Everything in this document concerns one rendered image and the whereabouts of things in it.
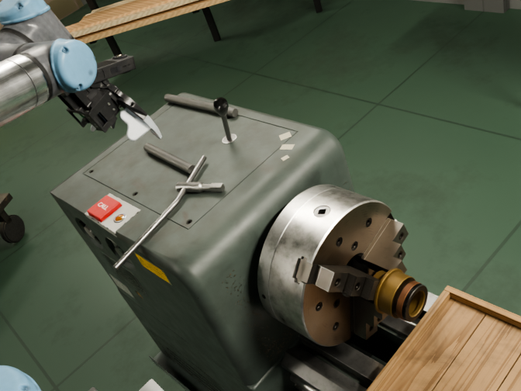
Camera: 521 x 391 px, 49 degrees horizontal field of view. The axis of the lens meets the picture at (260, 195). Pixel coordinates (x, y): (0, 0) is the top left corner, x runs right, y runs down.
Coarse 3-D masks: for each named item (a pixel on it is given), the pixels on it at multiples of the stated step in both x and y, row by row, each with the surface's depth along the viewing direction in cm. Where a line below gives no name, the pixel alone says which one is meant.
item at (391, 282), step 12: (384, 276) 107; (396, 276) 107; (408, 276) 107; (384, 288) 107; (396, 288) 105; (408, 288) 105; (420, 288) 105; (384, 300) 106; (396, 300) 105; (408, 300) 104; (420, 300) 108; (384, 312) 108; (396, 312) 106; (408, 312) 105; (420, 312) 108
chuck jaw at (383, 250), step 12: (384, 228) 117; (396, 228) 116; (372, 240) 117; (384, 240) 115; (396, 240) 116; (372, 252) 115; (384, 252) 114; (396, 252) 113; (372, 264) 114; (384, 264) 112; (396, 264) 111
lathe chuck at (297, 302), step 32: (352, 192) 117; (288, 224) 111; (320, 224) 107; (352, 224) 110; (288, 256) 108; (320, 256) 106; (352, 256) 113; (288, 288) 108; (320, 288) 109; (288, 320) 113; (320, 320) 112
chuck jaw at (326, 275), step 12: (300, 264) 107; (312, 264) 105; (300, 276) 106; (312, 276) 106; (324, 276) 104; (336, 276) 104; (348, 276) 106; (360, 276) 106; (372, 276) 110; (324, 288) 104; (336, 288) 105; (348, 288) 106; (360, 288) 107; (372, 288) 106
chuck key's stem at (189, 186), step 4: (176, 184) 125; (180, 184) 124; (184, 184) 124; (188, 184) 123; (192, 184) 123; (196, 184) 122; (200, 184) 122; (204, 184) 122; (208, 184) 122; (212, 184) 121; (216, 184) 121; (220, 184) 120; (176, 188) 125; (180, 188) 124; (188, 188) 123; (192, 188) 123; (196, 188) 122; (200, 188) 122; (204, 188) 122; (208, 188) 121; (212, 188) 121; (216, 188) 120; (220, 188) 120; (224, 188) 121
